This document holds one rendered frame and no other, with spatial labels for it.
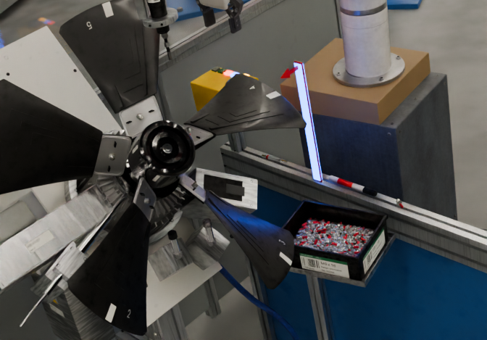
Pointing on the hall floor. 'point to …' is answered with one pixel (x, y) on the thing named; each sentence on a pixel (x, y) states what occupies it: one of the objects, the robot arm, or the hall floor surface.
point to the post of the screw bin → (320, 308)
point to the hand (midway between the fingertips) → (222, 25)
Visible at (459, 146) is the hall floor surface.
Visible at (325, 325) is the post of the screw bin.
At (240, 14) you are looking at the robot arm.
